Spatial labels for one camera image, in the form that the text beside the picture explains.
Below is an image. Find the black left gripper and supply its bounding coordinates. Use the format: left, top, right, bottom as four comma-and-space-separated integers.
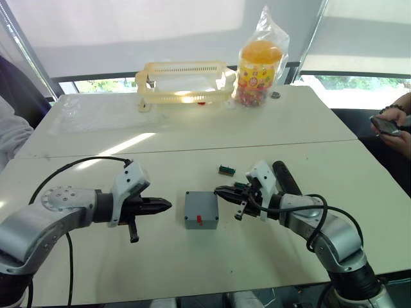
118, 196, 173, 244

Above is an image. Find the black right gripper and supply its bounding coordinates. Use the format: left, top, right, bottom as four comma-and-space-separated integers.
214, 183, 266, 221

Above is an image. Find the dark smartphone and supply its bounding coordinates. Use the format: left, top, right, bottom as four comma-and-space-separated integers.
369, 115, 403, 137

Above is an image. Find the grey plastic box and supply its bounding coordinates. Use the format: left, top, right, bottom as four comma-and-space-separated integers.
184, 191, 220, 230

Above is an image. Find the candy jar with orange lid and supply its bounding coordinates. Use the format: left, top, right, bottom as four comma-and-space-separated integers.
233, 40, 284, 108

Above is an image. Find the person's left hand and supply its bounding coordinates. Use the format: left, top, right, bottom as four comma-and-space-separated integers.
371, 124, 411, 158

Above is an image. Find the person's right hand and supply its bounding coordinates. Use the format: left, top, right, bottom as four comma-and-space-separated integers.
380, 108, 409, 130

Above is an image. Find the cream plastic basket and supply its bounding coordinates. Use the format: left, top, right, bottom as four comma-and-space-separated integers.
134, 61, 238, 113

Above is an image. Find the clear plastic sheet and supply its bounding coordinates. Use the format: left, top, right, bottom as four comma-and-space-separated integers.
49, 94, 158, 133

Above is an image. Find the person in grey sleeve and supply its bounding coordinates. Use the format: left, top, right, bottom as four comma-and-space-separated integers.
0, 55, 54, 173

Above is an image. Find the clear plastic bag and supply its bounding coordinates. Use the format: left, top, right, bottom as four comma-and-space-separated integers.
229, 5, 290, 110

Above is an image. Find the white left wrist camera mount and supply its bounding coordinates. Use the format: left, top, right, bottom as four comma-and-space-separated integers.
107, 160, 152, 228

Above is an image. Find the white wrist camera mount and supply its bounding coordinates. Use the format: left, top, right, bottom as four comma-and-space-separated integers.
245, 160, 277, 223
107, 160, 152, 228

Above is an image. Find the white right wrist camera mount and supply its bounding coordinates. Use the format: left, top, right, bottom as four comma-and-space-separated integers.
245, 160, 277, 223

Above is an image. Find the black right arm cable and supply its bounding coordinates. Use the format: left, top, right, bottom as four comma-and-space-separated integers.
249, 192, 365, 254

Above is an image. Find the grey window frame post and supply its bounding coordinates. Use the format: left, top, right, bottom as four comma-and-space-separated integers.
290, 0, 331, 85
0, 0, 61, 101

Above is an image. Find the dark bead bracelet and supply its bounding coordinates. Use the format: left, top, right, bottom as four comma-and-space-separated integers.
378, 103, 406, 116

